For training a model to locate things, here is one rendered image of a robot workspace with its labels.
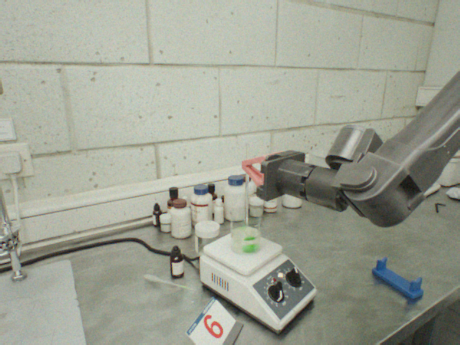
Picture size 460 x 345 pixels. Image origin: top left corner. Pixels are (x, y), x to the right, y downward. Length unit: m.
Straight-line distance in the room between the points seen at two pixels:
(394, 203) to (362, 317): 0.30
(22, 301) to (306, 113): 1.06
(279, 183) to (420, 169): 0.19
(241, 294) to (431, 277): 0.44
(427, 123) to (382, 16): 1.19
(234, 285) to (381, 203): 0.31
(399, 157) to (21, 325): 0.64
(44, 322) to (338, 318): 0.52
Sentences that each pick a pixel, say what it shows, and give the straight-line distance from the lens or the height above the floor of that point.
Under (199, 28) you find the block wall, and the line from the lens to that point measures 0.99.
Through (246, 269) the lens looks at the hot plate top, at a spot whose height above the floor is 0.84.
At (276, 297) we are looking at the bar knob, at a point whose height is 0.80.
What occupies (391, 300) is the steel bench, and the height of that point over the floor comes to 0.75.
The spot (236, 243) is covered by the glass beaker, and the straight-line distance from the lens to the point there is 0.60.
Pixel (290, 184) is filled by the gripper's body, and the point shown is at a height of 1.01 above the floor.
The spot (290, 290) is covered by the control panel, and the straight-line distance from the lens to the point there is 0.60.
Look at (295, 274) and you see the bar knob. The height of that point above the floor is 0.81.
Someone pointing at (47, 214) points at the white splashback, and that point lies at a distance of 0.90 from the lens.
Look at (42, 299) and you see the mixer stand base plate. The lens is 0.72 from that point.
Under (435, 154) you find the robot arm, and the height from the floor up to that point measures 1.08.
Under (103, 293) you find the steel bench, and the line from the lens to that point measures 0.70.
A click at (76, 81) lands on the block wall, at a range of 0.89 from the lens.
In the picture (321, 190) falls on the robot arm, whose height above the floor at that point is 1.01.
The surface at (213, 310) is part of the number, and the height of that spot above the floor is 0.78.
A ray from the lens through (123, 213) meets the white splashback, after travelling 0.93.
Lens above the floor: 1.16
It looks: 18 degrees down
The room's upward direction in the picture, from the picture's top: straight up
